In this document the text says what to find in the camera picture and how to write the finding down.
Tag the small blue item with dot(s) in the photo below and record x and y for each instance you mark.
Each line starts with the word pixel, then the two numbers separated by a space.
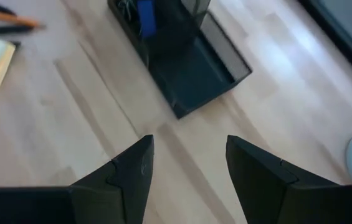
pixel 146 18

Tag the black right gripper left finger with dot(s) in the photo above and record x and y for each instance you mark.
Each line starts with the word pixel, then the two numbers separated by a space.
pixel 132 186

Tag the black mesh desk organizer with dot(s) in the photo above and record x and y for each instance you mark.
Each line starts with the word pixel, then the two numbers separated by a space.
pixel 191 71

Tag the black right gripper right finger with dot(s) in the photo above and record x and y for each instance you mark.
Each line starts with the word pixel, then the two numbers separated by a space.
pixel 256 183

